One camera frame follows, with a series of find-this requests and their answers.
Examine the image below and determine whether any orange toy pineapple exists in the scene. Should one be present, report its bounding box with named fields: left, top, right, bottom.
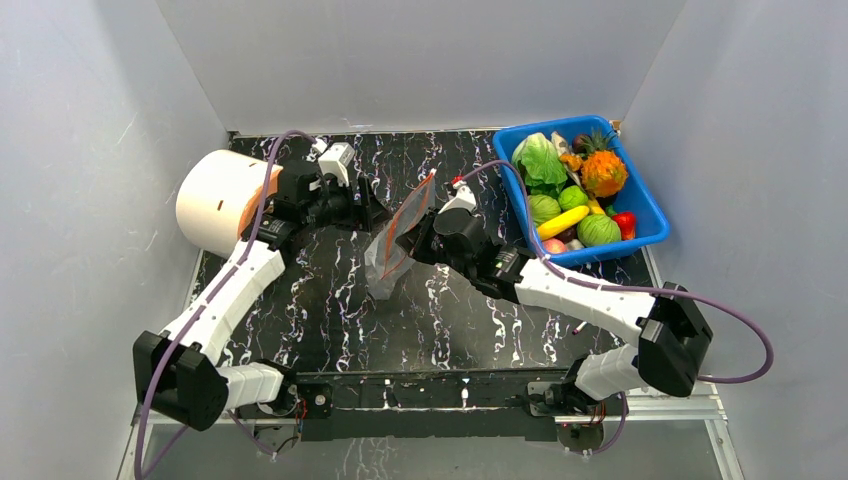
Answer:
left=559, top=130, right=629, bottom=198

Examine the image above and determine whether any yellow toy banana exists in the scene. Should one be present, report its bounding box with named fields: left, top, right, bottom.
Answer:
left=536, top=205, right=590, bottom=241

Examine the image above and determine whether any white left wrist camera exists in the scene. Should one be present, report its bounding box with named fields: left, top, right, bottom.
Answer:
left=311, top=139, right=355, bottom=187

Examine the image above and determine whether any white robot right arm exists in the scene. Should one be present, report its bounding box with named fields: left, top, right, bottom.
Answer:
left=393, top=208, right=713, bottom=416

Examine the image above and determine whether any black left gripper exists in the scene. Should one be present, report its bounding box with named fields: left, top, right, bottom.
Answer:
left=304, top=175, right=391, bottom=234

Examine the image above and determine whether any pink white marker pen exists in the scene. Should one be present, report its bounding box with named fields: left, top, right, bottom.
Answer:
left=571, top=322, right=588, bottom=335

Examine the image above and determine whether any blue plastic bin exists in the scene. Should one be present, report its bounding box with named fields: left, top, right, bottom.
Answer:
left=492, top=115, right=670, bottom=267

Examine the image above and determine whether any red toy pepper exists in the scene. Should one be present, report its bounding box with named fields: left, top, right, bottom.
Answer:
left=611, top=212, right=637, bottom=241

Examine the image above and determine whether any pink toy peach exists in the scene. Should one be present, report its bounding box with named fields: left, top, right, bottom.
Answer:
left=542, top=238, right=568, bottom=255

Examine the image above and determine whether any light green toy fruit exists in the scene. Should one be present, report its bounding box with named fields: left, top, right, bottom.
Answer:
left=557, top=185, right=589, bottom=212

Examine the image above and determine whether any clear orange zip top bag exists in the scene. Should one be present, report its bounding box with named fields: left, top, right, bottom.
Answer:
left=364, top=169, right=436, bottom=301

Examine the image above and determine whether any green toy cabbage large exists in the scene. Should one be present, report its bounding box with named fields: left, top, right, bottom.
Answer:
left=577, top=214, right=622, bottom=247

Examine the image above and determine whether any green toy cabbage small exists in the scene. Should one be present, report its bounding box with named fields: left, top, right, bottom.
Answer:
left=527, top=194, right=562, bottom=226

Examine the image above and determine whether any white orange cylinder drum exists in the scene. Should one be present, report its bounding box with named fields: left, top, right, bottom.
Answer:
left=176, top=150, right=267, bottom=258

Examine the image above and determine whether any green toy lettuce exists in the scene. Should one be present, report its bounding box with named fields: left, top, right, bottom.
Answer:
left=511, top=133, right=569, bottom=198

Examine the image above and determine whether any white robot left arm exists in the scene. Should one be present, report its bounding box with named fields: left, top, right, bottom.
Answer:
left=132, top=150, right=391, bottom=431

